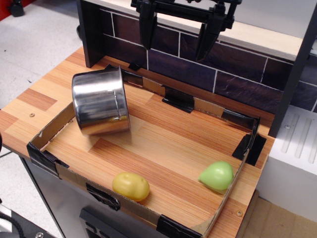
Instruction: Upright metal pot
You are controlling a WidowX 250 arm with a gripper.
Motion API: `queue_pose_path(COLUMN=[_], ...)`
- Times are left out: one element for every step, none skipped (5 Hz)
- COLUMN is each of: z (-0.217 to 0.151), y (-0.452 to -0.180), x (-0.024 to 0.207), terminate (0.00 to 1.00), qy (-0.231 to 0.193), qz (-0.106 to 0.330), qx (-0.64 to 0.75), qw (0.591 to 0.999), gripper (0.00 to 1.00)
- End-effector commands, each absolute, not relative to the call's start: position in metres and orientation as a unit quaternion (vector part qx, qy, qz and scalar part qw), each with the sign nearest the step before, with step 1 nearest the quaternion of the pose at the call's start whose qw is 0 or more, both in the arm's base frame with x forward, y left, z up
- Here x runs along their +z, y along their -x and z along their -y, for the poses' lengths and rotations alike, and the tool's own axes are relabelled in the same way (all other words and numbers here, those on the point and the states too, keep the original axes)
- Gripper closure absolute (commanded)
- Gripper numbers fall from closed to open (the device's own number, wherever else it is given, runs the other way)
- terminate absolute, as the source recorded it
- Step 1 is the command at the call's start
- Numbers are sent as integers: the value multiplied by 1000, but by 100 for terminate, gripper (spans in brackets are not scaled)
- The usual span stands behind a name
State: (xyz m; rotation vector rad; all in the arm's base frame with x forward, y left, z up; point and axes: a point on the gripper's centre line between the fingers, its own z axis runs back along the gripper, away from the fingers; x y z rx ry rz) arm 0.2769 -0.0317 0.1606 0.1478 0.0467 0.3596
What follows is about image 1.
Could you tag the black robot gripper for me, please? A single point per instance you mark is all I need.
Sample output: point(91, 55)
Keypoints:
point(218, 17)

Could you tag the stainless steel pot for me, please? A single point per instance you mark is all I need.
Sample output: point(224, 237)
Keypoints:
point(99, 102)

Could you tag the cardboard fence with black tape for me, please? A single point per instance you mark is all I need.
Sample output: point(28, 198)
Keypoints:
point(165, 145)

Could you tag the green plastic pear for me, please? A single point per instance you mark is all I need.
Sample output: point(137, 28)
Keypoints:
point(217, 176)

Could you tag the black caster wheel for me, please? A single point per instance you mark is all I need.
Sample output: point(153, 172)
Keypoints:
point(16, 8)

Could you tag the yellow plastic potato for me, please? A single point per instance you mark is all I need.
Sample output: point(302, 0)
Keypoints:
point(131, 185)

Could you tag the white ribbed drainer block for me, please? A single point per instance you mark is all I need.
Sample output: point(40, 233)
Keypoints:
point(289, 177)

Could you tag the black oven control panel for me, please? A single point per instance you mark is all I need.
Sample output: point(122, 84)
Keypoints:
point(105, 227)

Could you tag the dark shelf frame with backsplash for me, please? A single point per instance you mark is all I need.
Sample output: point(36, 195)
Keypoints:
point(257, 67)

